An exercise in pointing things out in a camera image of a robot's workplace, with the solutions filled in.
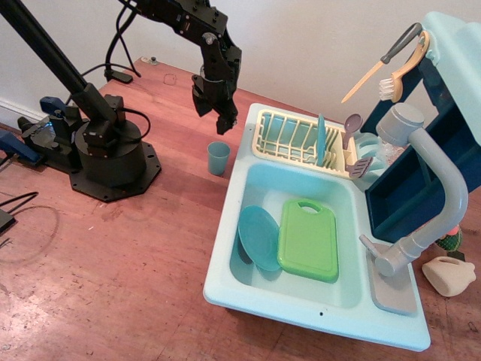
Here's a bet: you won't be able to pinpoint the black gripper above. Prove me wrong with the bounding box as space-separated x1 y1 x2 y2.
192 32 242 135

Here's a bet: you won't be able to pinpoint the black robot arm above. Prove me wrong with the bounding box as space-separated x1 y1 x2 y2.
1 1 242 135

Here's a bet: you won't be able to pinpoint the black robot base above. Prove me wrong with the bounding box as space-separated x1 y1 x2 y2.
69 125 162 202

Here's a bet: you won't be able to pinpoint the blue plastic cup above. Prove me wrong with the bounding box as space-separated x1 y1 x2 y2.
207 141 231 175

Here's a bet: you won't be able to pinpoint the teal plate in sink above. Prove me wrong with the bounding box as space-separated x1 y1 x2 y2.
237 205 280 272

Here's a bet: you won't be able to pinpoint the light blue toy sink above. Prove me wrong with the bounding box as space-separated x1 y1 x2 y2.
204 104 431 351

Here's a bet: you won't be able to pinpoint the cream dish rack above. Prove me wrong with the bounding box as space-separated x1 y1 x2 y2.
252 108 358 179

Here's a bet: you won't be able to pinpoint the teal plate in rack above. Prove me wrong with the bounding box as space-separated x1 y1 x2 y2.
316 114 326 166

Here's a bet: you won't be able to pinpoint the purple toy spoon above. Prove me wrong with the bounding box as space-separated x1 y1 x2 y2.
343 114 363 150

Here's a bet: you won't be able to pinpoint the purple toy spatula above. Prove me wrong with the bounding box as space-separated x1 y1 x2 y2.
345 156 374 179

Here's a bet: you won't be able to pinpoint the light blue stacked dishes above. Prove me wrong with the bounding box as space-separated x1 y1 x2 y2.
355 133 387 173

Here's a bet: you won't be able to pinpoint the green cutting board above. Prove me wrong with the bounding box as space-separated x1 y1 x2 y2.
277 199 339 283

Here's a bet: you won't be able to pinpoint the blue clamp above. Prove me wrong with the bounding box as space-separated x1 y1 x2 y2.
1 96 86 172

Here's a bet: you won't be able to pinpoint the yellow dish brush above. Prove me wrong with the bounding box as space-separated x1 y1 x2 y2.
380 30 430 103

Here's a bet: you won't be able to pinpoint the grey toy faucet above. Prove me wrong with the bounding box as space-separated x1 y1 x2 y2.
361 103 468 277

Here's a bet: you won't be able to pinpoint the dark blue toy shelf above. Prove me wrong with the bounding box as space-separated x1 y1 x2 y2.
365 59 480 243

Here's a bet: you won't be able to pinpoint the green toy vegetable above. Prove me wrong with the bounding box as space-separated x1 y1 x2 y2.
435 225 463 252

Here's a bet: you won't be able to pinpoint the beige toy jug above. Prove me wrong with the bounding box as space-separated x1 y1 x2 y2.
422 256 476 297

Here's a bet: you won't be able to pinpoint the black cable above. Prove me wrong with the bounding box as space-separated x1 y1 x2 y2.
78 0 142 84

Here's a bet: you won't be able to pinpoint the toy knife grey handle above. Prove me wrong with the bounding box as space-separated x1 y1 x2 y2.
341 23 422 103

